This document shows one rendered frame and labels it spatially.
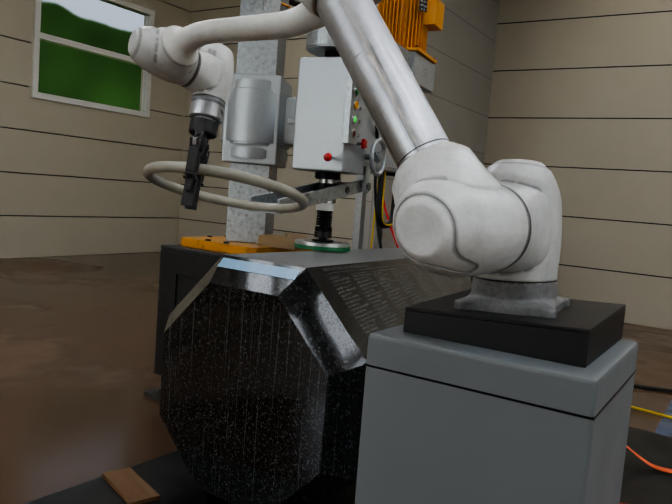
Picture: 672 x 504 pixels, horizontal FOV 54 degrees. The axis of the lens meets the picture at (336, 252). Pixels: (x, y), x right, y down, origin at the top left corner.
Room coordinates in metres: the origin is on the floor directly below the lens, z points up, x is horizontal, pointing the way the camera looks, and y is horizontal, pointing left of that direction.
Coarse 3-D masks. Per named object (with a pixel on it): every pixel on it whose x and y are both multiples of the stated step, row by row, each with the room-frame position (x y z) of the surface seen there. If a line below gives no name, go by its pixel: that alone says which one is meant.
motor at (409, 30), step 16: (384, 0) 3.08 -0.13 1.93; (400, 0) 3.06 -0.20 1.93; (416, 0) 3.06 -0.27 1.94; (432, 0) 3.06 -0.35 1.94; (384, 16) 3.08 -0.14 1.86; (400, 16) 3.06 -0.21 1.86; (416, 16) 3.05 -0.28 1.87; (432, 16) 3.06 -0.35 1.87; (400, 32) 3.04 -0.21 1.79; (416, 32) 3.05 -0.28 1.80; (416, 48) 2.97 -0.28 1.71
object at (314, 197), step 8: (312, 184) 2.55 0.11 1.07; (344, 184) 2.56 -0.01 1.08; (352, 184) 2.63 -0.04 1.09; (360, 184) 2.70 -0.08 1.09; (368, 184) 2.69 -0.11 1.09; (272, 192) 2.29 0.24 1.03; (304, 192) 2.50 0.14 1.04; (312, 192) 2.32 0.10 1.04; (320, 192) 2.38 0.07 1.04; (328, 192) 2.44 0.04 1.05; (336, 192) 2.50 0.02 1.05; (344, 192) 2.56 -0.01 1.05; (352, 192) 2.63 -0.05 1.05; (248, 200) 2.18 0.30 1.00; (256, 200) 2.20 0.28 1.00; (264, 200) 2.25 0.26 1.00; (272, 200) 2.29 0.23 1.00; (280, 200) 2.13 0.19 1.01; (288, 200) 2.17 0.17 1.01; (312, 200) 2.33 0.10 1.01; (320, 200) 2.38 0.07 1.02; (328, 200) 2.44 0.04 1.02
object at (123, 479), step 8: (104, 472) 2.18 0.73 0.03; (112, 472) 2.19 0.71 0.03; (120, 472) 2.19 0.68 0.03; (128, 472) 2.20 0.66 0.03; (112, 480) 2.13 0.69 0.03; (120, 480) 2.13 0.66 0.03; (128, 480) 2.14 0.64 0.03; (136, 480) 2.14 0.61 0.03; (120, 488) 2.07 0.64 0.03; (128, 488) 2.08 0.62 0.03; (136, 488) 2.08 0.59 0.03; (144, 488) 2.09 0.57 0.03; (152, 488) 2.09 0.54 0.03; (120, 496) 2.05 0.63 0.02; (128, 496) 2.02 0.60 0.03; (136, 496) 2.03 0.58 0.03; (144, 496) 2.03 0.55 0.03; (152, 496) 2.04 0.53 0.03
